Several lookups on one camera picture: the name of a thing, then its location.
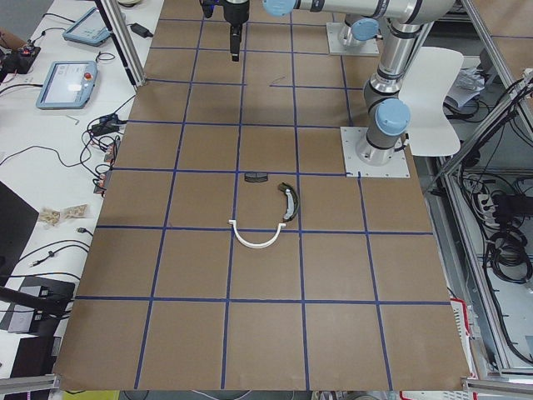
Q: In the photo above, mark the aluminium frame post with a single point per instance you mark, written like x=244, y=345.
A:
x=117, y=27

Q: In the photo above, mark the white plastic chair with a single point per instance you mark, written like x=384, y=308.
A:
x=424, y=89

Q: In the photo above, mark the dark grey brake pad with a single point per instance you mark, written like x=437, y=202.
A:
x=256, y=177

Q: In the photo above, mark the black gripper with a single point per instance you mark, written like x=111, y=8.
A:
x=234, y=12

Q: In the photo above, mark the brown grid paper mat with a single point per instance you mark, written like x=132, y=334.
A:
x=351, y=296

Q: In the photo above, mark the teach pendant tablet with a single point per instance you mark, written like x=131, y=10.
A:
x=89, y=29
x=68, y=85

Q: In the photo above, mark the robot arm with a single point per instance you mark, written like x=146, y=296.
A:
x=357, y=30
x=389, y=116

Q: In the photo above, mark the black power adapter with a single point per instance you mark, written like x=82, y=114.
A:
x=140, y=30

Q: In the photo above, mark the white curved plastic bracket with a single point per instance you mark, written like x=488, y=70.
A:
x=256, y=240

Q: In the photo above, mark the curved brake shoe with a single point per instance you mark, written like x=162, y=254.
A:
x=293, y=202

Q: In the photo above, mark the near teach pendant tablet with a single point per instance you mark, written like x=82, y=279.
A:
x=68, y=85

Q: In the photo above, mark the far teach pendant tablet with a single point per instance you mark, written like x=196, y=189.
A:
x=89, y=29

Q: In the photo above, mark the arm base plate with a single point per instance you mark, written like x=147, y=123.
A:
x=362, y=160
x=367, y=49

